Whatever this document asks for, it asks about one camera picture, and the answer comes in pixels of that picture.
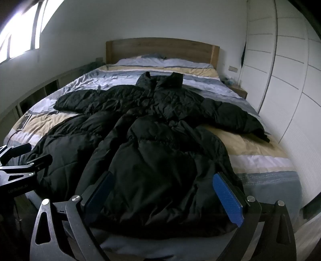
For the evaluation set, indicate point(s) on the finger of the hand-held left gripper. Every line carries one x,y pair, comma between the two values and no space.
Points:
17,150
37,162

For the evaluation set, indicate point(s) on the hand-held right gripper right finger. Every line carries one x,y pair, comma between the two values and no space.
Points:
227,198

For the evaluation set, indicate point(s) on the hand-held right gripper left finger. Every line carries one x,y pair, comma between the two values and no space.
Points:
99,190

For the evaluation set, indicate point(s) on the black puffer jacket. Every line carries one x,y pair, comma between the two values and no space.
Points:
150,140

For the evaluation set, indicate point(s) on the smartphone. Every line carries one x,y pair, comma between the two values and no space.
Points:
23,122

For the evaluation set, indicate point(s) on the bed with striped duvet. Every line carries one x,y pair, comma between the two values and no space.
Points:
250,150

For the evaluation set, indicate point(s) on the white low shelf unit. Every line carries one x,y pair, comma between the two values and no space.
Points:
42,87

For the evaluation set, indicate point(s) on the wooden nightstand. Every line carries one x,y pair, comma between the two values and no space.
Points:
240,91

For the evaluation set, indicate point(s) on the small items on nightstand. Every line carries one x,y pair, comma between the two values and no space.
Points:
228,80

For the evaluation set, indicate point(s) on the window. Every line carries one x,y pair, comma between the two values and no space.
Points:
20,27

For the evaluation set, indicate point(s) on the striped pillow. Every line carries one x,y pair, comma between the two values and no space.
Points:
188,63
136,61

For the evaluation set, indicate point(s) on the white wardrobe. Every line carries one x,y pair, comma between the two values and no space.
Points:
283,62

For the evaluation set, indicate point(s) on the wall socket plate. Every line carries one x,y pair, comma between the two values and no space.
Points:
232,69

